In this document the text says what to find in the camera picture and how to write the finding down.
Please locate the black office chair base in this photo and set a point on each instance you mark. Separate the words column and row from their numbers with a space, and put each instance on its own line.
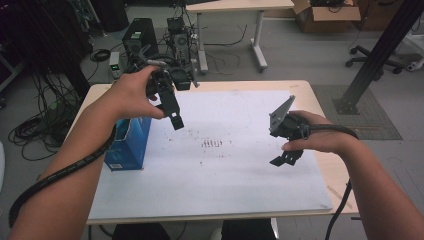
column 363, row 55

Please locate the open computer tower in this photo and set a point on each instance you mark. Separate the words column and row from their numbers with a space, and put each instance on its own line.
column 181, row 41

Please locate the wooden desk with white legs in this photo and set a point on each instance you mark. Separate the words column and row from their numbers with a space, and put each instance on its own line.
column 240, row 5

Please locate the brown cardboard box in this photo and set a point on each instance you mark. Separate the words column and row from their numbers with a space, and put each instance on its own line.
column 333, row 16

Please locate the black computer tower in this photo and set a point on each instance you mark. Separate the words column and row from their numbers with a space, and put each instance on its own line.
column 140, row 36

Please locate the person's right hand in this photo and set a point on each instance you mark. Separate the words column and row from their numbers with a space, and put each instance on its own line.
column 328, row 138

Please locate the light wooden table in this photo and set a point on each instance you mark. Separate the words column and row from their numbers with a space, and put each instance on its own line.
column 320, row 103

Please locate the dark equipment rack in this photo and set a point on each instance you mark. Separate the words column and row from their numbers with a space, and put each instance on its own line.
column 40, row 33

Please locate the black metal stand column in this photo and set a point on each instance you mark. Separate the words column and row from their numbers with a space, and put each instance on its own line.
column 383, row 46

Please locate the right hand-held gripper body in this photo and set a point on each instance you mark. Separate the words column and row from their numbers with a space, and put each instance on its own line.
column 283, row 125

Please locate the small grey power supply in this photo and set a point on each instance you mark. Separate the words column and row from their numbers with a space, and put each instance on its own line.
column 114, row 65

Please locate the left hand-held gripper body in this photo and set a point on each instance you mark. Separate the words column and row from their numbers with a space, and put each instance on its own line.
column 168, row 90

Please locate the white table mat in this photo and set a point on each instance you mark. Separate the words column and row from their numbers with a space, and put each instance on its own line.
column 216, row 180

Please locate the person's left hand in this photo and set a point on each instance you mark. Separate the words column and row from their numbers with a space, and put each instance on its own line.
column 131, row 95

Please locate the blue cardboard box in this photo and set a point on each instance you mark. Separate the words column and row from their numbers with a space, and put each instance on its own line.
column 128, row 146

